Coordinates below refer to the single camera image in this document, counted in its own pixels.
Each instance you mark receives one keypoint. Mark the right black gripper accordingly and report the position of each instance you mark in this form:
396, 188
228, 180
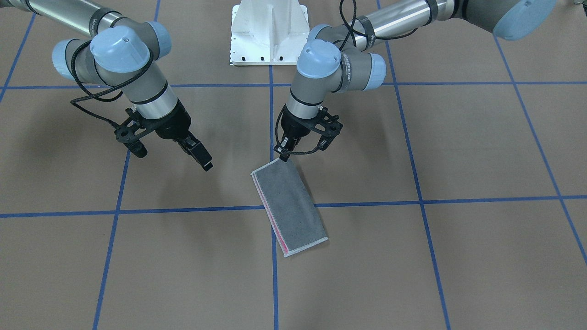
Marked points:
172, 124

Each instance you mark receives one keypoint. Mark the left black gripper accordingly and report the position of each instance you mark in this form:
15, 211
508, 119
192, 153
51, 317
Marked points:
293, 125

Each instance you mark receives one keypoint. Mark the pink towel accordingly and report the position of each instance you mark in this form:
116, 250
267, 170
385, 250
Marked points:
290, 209

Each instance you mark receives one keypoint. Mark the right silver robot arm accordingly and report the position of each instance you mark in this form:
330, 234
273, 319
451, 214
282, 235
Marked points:
118, 58

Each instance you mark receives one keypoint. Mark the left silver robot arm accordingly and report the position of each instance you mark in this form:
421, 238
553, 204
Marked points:
337, 59

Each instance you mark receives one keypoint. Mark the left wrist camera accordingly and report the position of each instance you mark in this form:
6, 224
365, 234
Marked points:
327, 125

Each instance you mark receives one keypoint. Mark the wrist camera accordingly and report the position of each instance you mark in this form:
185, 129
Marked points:
132, 130
327, 125

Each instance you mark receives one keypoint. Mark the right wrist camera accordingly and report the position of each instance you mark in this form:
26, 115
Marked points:
132, 130

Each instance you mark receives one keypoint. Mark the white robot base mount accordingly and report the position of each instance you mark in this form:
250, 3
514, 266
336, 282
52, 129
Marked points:
268, 32

